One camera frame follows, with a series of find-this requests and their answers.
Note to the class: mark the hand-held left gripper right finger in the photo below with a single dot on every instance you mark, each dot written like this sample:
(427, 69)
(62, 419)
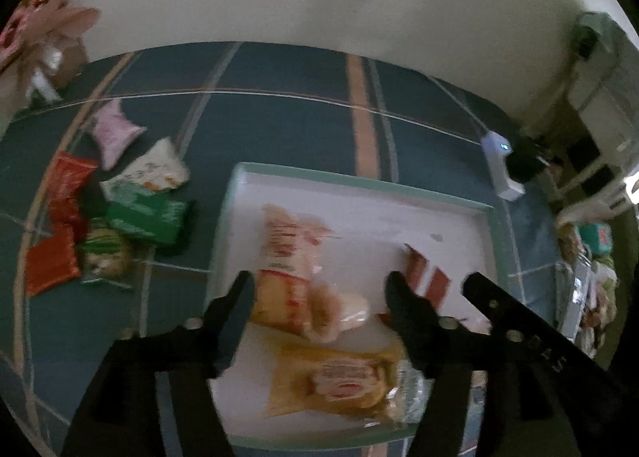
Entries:
(407, 317)

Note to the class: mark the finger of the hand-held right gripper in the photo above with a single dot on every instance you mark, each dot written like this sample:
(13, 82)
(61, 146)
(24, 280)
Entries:
(499, 310)

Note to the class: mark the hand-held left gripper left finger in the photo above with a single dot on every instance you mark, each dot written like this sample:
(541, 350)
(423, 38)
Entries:
(233, 317)

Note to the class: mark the red white striped packet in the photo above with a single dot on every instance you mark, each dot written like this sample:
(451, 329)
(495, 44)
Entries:
(434, 282)

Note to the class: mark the pink jelly cup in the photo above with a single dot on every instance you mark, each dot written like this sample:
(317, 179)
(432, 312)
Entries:
(344, 312)

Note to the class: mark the white orange bread packet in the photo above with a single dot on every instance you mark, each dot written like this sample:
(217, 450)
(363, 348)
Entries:
(284, 262)

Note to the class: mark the yellow cake packet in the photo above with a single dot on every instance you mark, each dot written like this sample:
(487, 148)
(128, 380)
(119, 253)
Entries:
(329, 377)

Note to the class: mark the white tray with green rim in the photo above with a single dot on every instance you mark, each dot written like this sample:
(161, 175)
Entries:
(359, 217)

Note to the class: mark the green silver snack packet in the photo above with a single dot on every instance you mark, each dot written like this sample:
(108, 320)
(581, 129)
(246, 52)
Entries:
(145, 217)

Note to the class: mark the white orange print snack packet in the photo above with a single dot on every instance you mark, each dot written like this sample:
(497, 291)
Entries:
(150, 167)

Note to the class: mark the red patterned long packet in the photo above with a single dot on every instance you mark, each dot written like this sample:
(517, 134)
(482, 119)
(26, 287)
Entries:
(50, 262)

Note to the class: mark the pink snack packet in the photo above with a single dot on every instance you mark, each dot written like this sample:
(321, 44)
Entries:
(115, 132)

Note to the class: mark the pile of assorted packets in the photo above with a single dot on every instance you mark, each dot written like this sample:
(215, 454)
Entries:
(594, 277)

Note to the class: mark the white device with blue light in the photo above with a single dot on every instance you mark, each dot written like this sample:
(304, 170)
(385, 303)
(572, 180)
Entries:
(499, 167)

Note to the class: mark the green biscuit packet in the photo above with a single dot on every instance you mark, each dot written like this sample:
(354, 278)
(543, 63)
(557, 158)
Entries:
(102, 250)

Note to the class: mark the black box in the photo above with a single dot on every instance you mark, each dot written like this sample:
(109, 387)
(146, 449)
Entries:
(524, 162)

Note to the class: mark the red snack packet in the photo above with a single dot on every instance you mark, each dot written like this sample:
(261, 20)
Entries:
(65, 187)

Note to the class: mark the green cloth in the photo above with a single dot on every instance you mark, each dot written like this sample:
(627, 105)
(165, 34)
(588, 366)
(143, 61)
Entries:
(594, 28)

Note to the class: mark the pink paper flower bouquet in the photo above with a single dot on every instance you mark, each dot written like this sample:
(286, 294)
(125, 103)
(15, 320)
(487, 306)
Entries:
(30, 23)

